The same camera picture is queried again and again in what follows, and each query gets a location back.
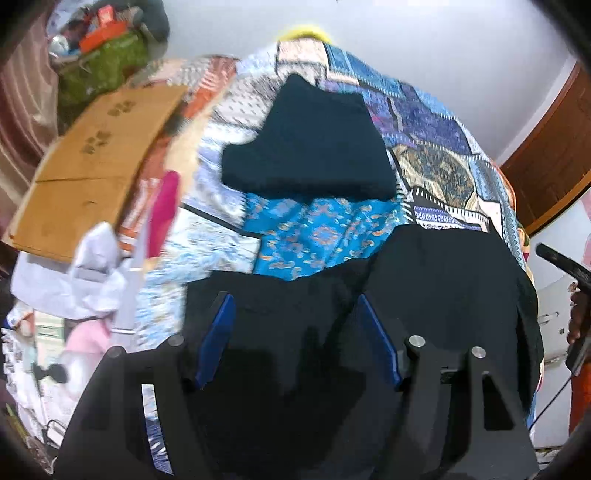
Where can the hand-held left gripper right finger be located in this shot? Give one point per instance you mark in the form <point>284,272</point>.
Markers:
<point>378,341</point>

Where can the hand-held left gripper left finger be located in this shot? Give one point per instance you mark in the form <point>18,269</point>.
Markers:
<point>217,341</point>

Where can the black pants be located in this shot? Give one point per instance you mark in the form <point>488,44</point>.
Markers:
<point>438,277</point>

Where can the dark pants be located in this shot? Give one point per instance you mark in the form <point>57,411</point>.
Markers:
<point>309,143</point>

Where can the person's right hand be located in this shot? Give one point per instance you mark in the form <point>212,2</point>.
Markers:
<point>581,318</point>

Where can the wooden door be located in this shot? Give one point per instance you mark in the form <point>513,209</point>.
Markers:
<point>554,152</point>

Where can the blue patchwork blanket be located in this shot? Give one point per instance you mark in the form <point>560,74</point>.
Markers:
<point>323,235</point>

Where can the person's orange clothing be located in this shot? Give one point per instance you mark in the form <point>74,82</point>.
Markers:
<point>581,401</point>

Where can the pink cloth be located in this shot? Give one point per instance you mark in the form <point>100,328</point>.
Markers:
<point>162,212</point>

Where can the white crumpled cloth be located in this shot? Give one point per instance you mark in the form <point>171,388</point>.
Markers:
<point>92,277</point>

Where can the flattened cardboard box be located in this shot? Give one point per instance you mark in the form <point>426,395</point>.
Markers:
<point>92,166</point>

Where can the green bag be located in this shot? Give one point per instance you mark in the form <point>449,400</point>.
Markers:
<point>106,64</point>

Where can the striped pink curtain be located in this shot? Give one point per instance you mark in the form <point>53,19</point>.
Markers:
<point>23,92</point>

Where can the yellow foam tube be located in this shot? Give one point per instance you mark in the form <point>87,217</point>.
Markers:
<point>304,31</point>

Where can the orange box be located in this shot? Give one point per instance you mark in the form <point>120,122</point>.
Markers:
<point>99,39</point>

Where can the grey cushion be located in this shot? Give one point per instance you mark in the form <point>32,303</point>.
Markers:
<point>154,18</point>

